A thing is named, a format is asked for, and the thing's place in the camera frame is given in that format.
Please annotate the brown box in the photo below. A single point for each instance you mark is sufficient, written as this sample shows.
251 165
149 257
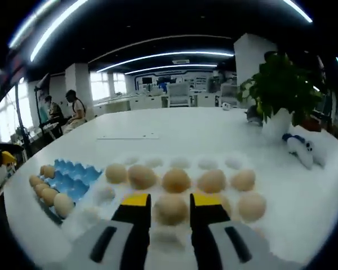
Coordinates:
316 123

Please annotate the white blue plush toy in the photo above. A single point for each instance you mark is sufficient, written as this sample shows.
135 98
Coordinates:
304 152

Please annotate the hanging display screen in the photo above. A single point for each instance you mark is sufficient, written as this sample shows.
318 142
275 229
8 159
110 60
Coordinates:
15 70

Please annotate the wall display board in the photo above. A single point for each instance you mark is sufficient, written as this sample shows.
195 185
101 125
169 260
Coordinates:
186 80

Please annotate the white office chair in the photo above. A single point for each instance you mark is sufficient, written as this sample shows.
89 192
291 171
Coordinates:
230 94
179 95

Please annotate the single brown egg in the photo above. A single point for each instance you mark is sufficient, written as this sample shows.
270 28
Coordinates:
170 209

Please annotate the group of brown eggs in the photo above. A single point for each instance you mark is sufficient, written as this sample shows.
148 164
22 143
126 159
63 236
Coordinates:
176 180
63 205

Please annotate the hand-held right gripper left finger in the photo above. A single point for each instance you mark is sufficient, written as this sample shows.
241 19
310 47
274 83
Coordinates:
112 244

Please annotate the green leafy plant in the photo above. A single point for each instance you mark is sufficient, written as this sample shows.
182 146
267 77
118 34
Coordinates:
281 84

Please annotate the white flat strip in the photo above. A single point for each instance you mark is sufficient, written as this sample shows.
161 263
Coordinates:
128 137

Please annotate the ceiling air vent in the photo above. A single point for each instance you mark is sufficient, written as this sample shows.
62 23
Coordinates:
180 60

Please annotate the blue egg tray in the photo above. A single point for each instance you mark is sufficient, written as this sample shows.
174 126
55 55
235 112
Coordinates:
73 177

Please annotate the black support pole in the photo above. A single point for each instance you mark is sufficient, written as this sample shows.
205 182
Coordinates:
21 121

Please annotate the white foam egg holder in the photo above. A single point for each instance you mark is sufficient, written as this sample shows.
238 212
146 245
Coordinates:
180 163

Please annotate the small white toy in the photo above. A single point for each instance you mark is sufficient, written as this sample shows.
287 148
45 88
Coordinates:
226 106

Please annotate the black lamp stand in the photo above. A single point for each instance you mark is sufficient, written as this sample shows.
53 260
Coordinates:
39 107

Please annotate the grey plush toy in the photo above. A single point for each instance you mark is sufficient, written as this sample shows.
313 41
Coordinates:
255 115

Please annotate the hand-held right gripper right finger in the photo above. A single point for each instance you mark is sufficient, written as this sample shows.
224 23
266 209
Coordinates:
219 244

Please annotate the white cabinet row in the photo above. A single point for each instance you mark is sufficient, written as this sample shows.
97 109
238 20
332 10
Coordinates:
141 102

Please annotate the white plant pot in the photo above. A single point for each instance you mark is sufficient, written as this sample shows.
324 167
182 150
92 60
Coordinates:
279 126

